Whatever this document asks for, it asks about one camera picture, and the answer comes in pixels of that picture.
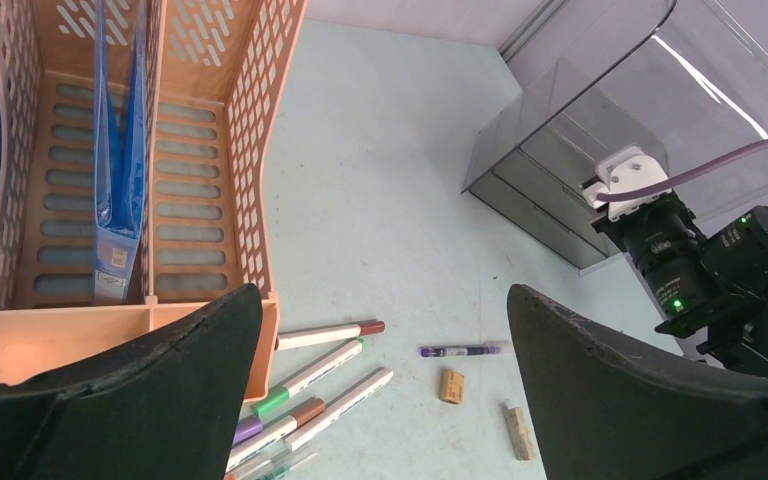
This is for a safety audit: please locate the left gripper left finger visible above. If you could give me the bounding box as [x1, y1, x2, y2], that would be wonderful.
[0, 284, 263, 479]

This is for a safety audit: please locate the small cork block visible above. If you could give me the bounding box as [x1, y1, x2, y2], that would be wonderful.
[438, 369, 465, 405]

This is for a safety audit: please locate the green cap marker upper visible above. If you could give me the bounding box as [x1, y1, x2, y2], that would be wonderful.
[251, 339, 365, 418]

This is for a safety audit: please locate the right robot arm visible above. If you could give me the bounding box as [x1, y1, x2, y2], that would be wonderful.
[618, 194, 768, 378]

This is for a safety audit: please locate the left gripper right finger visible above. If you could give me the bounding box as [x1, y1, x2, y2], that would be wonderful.
[507, 284, 768, 479]

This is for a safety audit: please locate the purple cap marker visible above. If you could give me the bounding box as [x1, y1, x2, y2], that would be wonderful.
[232, 416, 264, 447]

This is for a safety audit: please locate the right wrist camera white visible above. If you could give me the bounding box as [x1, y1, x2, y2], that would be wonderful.
[582, 145, 672, 222]

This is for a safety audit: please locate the clear purple pen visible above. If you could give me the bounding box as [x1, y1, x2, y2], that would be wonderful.
[419, 341, 513, 358]

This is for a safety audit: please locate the orange plastic file organizer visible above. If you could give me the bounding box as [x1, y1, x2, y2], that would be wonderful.
[0, 1, 306, 404]

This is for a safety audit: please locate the red marker in cluster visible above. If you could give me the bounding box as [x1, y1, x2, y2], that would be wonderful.
[225, 397, 326, 473]

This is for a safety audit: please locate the brown cap marker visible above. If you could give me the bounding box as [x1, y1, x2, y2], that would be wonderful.
[275, 320, 386, 351]

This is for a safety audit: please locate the tan eraser stick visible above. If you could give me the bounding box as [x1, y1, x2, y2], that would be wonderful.
[502, 404, 538, 461]

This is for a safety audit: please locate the clear plastic drawer cabinet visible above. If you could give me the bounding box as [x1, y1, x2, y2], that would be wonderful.
[463, 1, 768, 269]

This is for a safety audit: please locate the dark green pen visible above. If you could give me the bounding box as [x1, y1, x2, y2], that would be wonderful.
[224, 448, 318, 480]

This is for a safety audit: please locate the white marker right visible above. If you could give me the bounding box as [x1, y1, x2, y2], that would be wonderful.
[284, 368, 394, 452]

